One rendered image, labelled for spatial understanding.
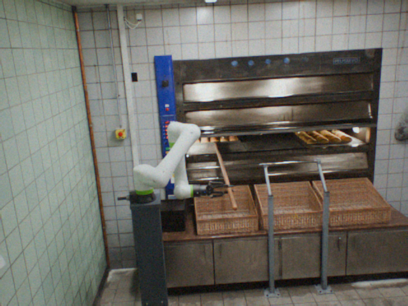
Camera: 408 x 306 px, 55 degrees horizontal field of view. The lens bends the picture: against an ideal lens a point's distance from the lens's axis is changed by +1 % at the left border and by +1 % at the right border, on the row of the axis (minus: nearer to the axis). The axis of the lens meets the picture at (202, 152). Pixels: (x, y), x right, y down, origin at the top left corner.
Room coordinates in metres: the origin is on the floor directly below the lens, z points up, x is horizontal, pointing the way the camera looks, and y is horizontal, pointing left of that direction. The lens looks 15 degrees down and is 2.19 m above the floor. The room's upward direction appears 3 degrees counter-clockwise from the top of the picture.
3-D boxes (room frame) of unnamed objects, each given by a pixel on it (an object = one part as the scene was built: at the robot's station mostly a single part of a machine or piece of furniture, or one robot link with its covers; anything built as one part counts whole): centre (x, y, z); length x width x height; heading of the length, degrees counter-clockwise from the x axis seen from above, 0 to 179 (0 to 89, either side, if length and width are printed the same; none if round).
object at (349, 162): (3.66, -0.74, 1.02); 1.79 x 0.11 x 0.19; 92
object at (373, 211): (3.41, -1.36, 0.72); 0.56 x 0.49 x 0.28; 93
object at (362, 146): (3.69, -0.74, 1.16); 1.80 x 0.06 x 0.04; 92
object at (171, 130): (2.74, 0.18, 1.60); 0.13 x 0.12 x 0.18; 46
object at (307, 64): (3.69, -0.74, 1.99); 1.80 x 0.08 x 0.21; 92
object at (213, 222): (3.38, -0.17, 0.72); 0.56 x 0.49 x 0.28; 93
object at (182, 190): (2.63, 0.16, 1.20); 0.14 x 0.13 x 0.11; 92
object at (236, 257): (3.37, -0.64, 0.29); 2.42 x 0.56 x 0.58; 92
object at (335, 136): (4.12, -1.31, 1.21); 0.61 x 0.48 x 0.06; 2
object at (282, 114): (3.66, -0.74, 1.54); 1.79 x 0.11 x 0.19; 92
